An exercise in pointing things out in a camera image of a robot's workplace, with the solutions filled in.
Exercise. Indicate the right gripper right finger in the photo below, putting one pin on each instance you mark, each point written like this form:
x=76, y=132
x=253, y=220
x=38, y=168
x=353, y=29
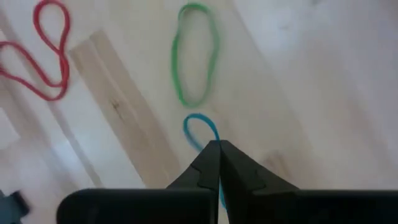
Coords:
x=280, y=205

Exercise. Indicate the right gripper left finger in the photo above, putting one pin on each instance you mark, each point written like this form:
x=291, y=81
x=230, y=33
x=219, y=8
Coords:
x=140, y=207

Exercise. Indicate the blue rubber band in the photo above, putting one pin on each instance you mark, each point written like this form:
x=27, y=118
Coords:
x=197, y=115

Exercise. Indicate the green rubber band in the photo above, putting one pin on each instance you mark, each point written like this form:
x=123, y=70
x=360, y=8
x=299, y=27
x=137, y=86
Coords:
x=174, y=59

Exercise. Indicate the red rubber band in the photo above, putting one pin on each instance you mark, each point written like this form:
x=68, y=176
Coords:
x=64, y=70

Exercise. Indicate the black frame bracket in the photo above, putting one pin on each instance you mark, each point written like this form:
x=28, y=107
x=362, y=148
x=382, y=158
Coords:
x=12, y=207

